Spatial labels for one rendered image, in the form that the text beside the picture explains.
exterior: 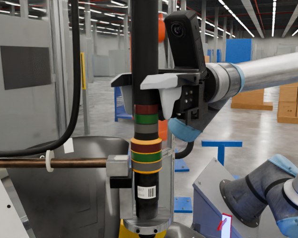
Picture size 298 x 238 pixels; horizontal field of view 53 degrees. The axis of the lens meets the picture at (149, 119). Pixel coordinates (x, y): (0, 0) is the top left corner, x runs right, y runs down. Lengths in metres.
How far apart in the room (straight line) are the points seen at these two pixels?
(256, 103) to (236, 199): 8.55
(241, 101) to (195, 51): 9.11
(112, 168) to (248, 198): 0.71
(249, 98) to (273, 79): 8.77
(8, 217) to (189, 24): 0.53
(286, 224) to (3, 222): 0.71
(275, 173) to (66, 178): 0.68
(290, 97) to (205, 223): 6.92
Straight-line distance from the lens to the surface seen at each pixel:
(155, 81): 0.36
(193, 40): 0.46
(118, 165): 0.41
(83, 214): 0.52
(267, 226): 1.17
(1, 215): 0.72
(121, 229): 0.99
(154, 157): 0.40
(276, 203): 0.96
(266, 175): 1.03
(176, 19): 0.46
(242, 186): 1.07
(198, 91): 0.46
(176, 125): 0.65
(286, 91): 7.80
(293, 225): 0.93
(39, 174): 0.56
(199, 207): 1.01
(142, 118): 0.39
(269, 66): 0.78
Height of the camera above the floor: 1.58
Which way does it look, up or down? 12 degrees down
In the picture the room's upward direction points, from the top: straight up
